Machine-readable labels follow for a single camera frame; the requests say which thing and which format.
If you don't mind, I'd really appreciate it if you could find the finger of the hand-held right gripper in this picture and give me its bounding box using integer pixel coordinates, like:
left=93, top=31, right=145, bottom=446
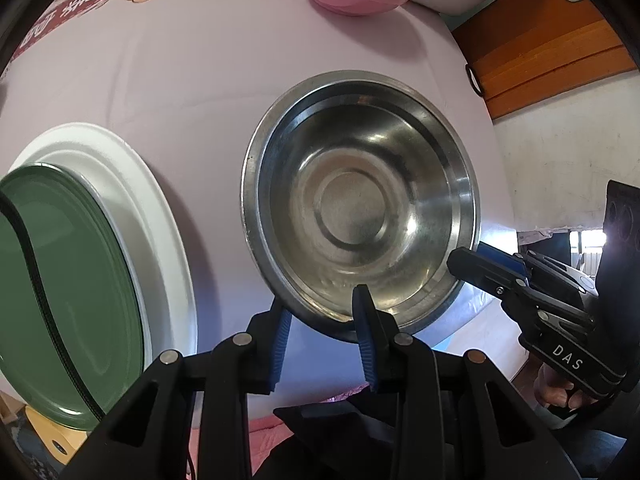
left=446, top=247, right=596, bottom=332
left=477, top=241, right=598, bottom=301

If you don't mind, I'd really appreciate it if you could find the large steel bowl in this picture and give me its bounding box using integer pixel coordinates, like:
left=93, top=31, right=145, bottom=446
left=242, top=71, right=482, bottom=345

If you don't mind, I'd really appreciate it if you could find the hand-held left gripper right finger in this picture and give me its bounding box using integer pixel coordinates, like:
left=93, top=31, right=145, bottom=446
left=351, top=284, right=571, bottom=480

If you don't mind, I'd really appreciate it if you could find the person's right hand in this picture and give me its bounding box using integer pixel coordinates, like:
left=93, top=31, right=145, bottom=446
left=532, top=362, right=588, bottom=411

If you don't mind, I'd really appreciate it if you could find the white plate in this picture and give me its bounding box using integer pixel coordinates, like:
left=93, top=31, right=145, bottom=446
left=7, top=122, right=198, bottom=361

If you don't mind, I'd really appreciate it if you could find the black cord loop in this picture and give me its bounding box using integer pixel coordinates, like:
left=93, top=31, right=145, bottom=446
left=464, top=62, right=485, bottom=99

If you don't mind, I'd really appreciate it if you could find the black cable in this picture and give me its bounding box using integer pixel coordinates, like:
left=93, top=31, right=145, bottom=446
left=0, top=192, right=107, bottom=418

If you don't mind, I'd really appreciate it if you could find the yellow plastic stool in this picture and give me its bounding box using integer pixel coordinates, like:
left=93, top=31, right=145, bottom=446
left=25, top=407, right=96, bottom=466

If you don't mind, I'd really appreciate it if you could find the pink clothing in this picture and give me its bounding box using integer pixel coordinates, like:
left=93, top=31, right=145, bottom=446
left=247, top=385, right=371, bottom=480

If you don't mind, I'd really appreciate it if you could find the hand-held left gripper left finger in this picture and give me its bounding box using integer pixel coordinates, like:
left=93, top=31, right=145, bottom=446
left=60, top=292, right=293, bottom=480

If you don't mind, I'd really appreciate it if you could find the black clothing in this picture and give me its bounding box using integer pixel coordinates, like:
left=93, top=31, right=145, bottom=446
left=272, top=395, right=640, bottom=480

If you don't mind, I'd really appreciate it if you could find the green plate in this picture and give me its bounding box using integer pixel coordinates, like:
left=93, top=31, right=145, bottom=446
left=0, top=163, right=146, bottom=431

